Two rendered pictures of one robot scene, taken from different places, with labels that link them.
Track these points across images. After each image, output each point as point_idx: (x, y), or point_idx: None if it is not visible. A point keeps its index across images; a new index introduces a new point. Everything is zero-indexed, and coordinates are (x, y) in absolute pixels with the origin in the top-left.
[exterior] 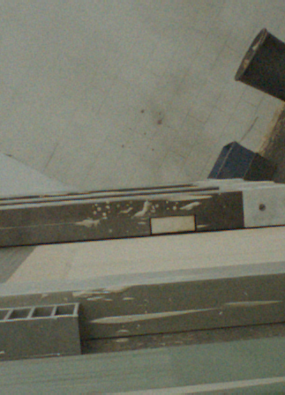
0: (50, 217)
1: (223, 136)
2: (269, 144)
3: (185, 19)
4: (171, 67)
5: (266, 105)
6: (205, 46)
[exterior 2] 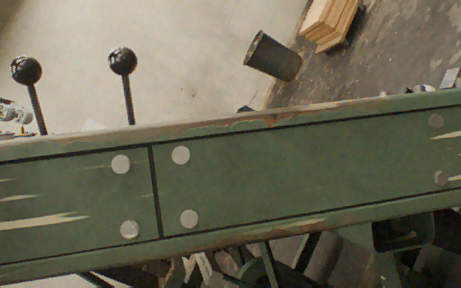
0: None
1: (236, 103)
2: (267, 106)
3: (207, 26)
4: (199, 58)
5: (263, 81)
6: (221, 44)
